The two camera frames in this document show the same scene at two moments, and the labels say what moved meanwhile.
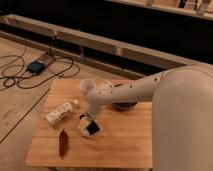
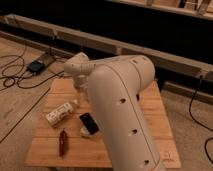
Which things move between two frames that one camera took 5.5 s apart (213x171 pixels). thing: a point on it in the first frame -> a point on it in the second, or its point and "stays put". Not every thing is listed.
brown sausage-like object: x=62 y=143 stays put
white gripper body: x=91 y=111 -> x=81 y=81
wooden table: x=125 y=141 stays put
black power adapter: x=35 y=67 stays put
